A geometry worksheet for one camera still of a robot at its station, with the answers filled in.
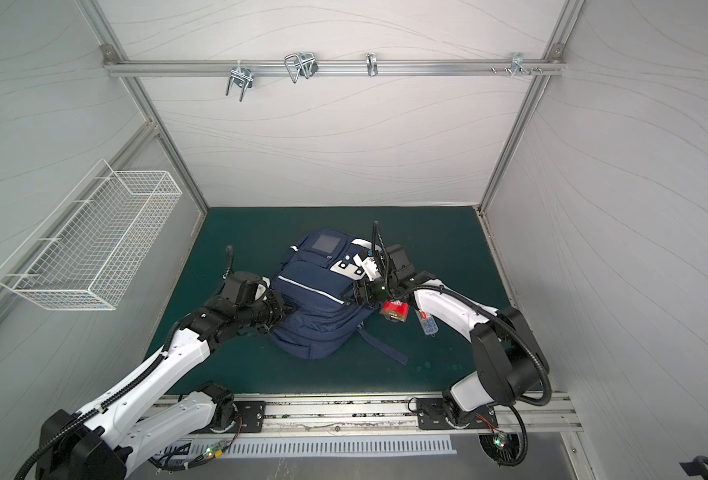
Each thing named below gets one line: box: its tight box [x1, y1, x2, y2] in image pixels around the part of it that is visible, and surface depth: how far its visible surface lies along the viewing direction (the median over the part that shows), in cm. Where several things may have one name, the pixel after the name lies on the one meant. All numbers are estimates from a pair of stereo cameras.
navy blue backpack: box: [270, 229, 409, 365], surface depth 83 cm
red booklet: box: [379, 300, 410, 323], surface depth 95 cm
